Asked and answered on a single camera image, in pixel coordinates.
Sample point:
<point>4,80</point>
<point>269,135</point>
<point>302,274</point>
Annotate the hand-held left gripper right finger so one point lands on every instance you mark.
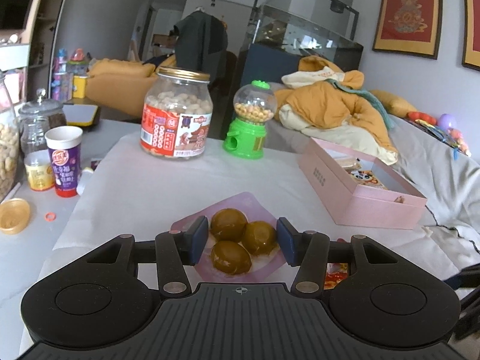
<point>287,240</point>

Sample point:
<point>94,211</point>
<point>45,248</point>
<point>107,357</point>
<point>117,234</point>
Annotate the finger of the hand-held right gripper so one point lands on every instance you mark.
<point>467,279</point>

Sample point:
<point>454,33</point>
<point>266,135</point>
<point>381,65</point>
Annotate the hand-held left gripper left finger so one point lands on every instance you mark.
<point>198,240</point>

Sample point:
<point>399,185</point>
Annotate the pink packet of brown eggs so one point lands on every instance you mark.
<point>228,225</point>

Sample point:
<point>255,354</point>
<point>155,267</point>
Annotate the pink cardboard box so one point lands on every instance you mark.
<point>337,191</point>

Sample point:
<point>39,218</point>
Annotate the pale snack packet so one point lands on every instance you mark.
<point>347,162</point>

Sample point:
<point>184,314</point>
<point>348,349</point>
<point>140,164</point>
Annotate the panda print snack packet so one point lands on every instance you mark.
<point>365,179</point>

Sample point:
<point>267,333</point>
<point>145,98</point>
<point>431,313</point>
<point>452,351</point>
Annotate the red snack packet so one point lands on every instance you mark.
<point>333,275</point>

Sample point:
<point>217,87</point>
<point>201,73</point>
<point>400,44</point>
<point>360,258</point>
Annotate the white paper table cover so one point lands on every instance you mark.
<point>150,195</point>

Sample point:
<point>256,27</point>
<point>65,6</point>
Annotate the plastic jar with red label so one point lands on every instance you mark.
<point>176,135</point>

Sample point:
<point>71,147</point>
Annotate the green gumball dispenser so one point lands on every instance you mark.
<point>243,138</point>

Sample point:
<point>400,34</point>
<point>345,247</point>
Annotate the grey cloth cover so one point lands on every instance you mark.
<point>431,165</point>

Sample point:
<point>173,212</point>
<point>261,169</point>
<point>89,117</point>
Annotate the orange and cream blanket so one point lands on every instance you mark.
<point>326,105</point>

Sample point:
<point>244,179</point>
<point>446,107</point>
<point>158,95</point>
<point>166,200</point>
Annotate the pile of colourful toys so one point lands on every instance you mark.
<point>446,137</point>

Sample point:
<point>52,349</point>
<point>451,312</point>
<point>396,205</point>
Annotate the purple and red paper cup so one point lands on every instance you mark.
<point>65,165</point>

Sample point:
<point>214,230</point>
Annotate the purple ball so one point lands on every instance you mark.
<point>448,122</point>

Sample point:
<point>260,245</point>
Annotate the yellow pillow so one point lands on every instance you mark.
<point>393,103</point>

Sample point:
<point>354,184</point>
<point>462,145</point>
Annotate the black and yellow tablet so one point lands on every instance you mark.
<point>80,112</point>

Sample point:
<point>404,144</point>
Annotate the small yellow jar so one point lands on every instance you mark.
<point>37,174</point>

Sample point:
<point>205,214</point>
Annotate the yellow sofa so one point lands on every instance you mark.
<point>120,82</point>

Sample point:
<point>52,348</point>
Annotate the glass fish tank cabinet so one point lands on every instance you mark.
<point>262,63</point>

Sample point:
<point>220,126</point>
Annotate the orange plastic lid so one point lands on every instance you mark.
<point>13,215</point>

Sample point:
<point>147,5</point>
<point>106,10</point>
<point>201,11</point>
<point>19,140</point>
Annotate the yellow box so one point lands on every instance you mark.
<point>79,87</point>

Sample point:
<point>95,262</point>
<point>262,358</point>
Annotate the glass jar with lid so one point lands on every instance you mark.
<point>41,120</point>

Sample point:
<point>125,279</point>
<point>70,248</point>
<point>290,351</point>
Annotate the dark hanging coat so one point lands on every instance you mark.
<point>202,41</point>

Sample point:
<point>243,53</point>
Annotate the large glass peanut jar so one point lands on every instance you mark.
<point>7,150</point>

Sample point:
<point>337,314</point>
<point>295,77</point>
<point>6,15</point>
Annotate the blue water bottle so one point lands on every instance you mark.
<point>62,75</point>

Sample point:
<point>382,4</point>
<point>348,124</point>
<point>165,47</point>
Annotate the red lid water bottle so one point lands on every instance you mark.
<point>78,62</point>

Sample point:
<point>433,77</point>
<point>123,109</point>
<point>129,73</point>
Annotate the beige shelf unit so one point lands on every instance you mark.
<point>41,15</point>

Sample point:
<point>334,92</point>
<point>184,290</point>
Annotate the red framed wall scroll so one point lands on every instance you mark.
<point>408,7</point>
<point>472,18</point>

